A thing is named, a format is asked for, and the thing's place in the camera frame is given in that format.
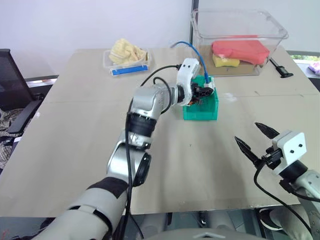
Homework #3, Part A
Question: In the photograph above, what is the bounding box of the large clear plastic tub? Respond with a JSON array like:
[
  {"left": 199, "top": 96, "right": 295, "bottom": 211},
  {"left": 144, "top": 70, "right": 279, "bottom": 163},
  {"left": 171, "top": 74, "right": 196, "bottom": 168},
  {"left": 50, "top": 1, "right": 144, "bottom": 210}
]
[{"left": 190, "top": 8, "right": 290, "bottom": 78}]

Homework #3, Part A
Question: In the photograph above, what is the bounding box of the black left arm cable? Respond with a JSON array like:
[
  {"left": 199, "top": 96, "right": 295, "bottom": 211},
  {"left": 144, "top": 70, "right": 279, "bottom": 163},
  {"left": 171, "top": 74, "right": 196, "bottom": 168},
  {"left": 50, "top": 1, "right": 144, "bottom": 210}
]
[{"left": 119, "top": 64, "right": 182, "bottom": 240}]

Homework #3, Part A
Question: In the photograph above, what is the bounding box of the white cable coupler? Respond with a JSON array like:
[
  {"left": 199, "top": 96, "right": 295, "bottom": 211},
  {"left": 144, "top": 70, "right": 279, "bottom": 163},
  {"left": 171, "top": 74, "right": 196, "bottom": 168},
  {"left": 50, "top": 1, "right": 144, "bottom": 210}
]
[{"left": 203, "top": 80, "right": 217, "bottom": 95}]

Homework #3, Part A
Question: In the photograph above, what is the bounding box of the black office chair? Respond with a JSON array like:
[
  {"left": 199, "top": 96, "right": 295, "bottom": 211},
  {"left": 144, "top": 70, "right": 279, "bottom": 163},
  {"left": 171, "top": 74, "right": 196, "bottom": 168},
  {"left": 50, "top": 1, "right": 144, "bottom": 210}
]
[{"left": 0, "top": 48, "right": 60, "bottom": 137}]

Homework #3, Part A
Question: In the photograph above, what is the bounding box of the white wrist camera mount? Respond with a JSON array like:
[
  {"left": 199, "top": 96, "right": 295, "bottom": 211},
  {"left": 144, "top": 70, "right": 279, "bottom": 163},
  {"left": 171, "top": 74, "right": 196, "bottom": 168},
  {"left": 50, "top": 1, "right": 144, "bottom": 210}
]
[
  {"left": 175, "top": 58, "right": 201, "bottom": 106},
  {"left": 271, "top": 129, "right": 307, "bottom": 177}
]

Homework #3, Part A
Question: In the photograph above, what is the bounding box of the dark rounded white-rimmed shape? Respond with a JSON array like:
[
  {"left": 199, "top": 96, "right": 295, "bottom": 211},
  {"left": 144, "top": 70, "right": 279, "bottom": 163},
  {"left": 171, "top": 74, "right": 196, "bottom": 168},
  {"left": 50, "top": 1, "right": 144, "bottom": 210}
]
[{"left": 258, "top": 206, "right": 288, "bottom": 231}]

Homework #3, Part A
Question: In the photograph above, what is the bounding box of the green plastic bin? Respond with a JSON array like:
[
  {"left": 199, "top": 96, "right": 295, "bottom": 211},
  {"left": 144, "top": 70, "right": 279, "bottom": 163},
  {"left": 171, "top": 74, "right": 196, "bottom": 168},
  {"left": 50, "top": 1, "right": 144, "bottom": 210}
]
[{"left": 182, "top": 74, "right": 221, "bottom": 122}]

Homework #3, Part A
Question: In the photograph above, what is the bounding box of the yellow crumpled cloth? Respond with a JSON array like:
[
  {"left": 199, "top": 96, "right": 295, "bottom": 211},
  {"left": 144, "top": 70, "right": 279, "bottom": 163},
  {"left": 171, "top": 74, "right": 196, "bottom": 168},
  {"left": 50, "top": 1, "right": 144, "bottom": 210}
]
[{"left": 109, "top": 37, "right": 148, "bottom": 67}]

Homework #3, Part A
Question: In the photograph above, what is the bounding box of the grey robot torso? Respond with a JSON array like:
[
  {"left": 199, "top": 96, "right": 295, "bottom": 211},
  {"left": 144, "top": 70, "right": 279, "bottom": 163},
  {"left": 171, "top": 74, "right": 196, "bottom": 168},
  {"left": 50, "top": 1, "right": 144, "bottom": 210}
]
[{"left": 147, "top": 226, "right": 288, "bottom": 240}]

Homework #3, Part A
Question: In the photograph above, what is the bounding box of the plaid fabric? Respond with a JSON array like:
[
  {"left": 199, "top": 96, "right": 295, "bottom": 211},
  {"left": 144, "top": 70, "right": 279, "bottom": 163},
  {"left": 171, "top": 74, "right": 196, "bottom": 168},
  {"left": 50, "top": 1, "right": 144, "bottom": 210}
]
[{"left": 0, "top": 108, "right": 31, "bottom": 176}]

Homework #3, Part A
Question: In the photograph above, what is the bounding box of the yellow sponge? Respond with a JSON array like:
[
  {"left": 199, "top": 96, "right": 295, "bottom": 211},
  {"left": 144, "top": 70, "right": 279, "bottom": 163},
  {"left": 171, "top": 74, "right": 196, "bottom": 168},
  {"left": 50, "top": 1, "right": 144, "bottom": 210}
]
[{"left": 212, "top": 54, "right": 241, "bottom": 68}]

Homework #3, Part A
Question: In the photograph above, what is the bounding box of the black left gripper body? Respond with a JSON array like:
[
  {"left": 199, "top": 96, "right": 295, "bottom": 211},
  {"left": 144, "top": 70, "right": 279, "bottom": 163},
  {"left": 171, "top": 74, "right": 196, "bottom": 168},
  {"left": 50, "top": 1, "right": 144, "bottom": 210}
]
[{"left": 189, "top": 81, "right": 204, "bottom": 105}]

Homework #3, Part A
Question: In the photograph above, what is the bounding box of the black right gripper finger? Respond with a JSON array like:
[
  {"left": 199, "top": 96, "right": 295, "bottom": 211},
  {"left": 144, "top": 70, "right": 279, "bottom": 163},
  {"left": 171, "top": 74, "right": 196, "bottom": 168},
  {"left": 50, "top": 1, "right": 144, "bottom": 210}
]
[
  {"left": 234, "top": 136, "right": 265, "bottom": 170},
  {"left": 254, "top": 121, "right": 280, "bottom": 140}
]

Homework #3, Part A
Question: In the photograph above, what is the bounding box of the pink patterned object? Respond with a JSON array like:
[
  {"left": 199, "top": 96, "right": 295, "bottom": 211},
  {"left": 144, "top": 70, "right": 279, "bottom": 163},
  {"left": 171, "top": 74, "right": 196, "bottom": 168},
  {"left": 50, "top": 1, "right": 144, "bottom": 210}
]
[{"left": 308, "top": 61, "right": 320, "bottom": 75}]

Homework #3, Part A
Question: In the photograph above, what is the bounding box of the blue network cable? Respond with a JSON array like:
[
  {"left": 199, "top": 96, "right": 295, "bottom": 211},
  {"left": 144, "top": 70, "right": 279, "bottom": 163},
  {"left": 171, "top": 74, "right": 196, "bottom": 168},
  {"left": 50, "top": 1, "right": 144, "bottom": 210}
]
[{"left": 170, "top": 41, "right": 212, "bottom": 85}]

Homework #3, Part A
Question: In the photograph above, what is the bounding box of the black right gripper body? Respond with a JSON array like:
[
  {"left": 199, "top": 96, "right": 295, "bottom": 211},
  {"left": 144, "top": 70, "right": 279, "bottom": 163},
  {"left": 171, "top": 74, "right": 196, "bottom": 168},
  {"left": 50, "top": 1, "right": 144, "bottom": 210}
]
[{"left": 261, "top": 146, "right": 285, "bottom": 171}]

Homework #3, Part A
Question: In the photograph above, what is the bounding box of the black hand tool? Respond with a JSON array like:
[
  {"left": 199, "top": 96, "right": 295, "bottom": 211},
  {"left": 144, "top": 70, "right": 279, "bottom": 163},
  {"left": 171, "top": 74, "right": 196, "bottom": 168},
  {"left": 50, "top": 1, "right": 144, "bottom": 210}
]
[{"left": 269, "top": 57, "right": 294, "bottom": 79}]

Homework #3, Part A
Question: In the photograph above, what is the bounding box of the red folded cloth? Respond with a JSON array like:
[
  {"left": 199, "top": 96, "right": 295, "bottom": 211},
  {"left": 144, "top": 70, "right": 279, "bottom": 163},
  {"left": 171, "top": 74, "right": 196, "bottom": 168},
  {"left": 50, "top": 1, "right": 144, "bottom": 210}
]
[{"left": 211, "top": 40, "right": 271, "bottom": 66}]

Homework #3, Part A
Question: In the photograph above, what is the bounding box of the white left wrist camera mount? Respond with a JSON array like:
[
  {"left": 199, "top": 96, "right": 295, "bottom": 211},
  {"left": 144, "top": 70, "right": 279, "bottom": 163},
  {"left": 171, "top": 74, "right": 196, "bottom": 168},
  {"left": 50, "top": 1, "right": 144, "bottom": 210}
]
[{"left": 175, "top": 58, "right": 201, "bottom": 106}]

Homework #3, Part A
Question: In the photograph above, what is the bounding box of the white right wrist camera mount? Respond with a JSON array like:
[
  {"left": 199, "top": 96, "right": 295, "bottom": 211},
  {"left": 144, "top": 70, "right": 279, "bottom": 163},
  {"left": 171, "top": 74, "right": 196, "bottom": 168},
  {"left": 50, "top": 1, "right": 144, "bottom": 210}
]
[{"left": 271, "top": 129, "right": 307, "bottom": 177}]

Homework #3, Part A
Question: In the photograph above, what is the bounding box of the small clear plastic container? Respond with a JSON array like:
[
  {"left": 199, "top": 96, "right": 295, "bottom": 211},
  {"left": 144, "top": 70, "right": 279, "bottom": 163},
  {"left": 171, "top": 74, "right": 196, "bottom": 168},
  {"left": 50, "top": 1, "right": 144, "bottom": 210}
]
[{"left": 102, "top": 48, "right": 153, "bottom": 78}]

